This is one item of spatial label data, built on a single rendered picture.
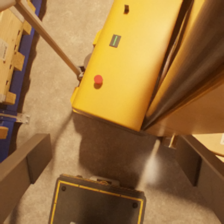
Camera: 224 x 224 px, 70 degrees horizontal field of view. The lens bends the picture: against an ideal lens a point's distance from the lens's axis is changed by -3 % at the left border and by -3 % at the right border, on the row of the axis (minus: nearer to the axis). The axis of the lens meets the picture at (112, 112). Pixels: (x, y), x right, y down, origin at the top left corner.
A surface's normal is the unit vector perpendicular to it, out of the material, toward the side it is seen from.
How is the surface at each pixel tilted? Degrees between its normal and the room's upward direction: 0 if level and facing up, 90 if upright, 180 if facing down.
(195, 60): 90
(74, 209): 0
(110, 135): 0
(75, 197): 0
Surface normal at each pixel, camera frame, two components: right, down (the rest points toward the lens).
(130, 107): -0.13, -0.15
